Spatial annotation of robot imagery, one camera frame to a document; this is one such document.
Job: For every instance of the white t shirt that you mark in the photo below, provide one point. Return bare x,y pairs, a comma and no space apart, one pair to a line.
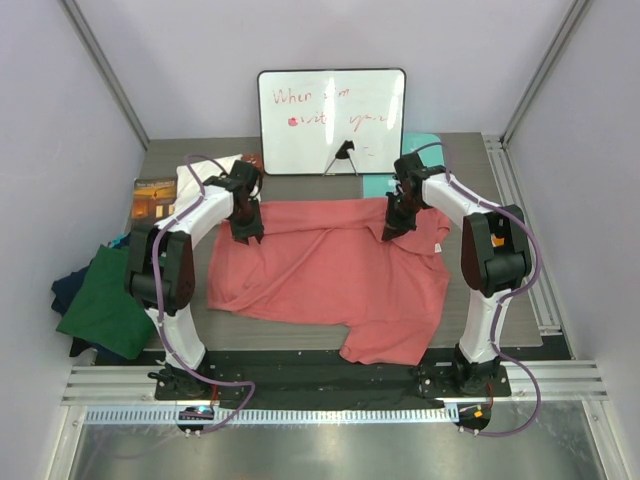
192,180

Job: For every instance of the red t shirt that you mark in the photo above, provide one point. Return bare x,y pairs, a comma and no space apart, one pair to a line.
325,263

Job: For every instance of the white dry erase board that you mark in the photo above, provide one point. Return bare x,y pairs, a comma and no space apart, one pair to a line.
306,115

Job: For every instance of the aluminium right corner post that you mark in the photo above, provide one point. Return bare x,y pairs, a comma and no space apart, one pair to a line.
562,37

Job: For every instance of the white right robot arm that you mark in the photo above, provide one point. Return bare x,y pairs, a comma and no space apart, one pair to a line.
495,259

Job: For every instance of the metal wire board stand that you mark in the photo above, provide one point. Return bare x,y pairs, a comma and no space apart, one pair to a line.
343,153

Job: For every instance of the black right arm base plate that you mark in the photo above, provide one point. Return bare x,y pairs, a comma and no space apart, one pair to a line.
439,381

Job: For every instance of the white mug orange inside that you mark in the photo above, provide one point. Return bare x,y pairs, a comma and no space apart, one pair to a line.
497,241

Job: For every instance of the green t shirt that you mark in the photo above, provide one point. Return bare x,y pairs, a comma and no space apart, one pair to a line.
103,314

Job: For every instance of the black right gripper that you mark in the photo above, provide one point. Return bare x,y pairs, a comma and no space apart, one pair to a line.
396,227

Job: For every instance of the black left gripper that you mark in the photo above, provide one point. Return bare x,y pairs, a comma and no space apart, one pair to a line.
242,234

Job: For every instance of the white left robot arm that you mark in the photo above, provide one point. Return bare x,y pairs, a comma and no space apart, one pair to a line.
160,273

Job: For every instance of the white perforated cable rail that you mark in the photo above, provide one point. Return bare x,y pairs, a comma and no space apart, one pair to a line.
201,415

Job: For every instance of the orange cover book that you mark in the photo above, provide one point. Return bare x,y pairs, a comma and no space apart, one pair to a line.
153,199

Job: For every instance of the red brown eraser block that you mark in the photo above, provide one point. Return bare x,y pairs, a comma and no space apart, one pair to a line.
254,159

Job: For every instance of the aluminium left corner post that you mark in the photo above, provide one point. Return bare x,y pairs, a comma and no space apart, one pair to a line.
90,42

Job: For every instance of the teal cutting board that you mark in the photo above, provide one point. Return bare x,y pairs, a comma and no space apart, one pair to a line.
377,185

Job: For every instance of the teal t shirt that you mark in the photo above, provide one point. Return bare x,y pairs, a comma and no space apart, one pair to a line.
120,242

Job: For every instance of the aluminium corner post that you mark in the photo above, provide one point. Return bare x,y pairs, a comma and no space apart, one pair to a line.
90,42
562,37

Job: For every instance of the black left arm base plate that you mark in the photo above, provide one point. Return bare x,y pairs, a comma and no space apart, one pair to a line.
172,383

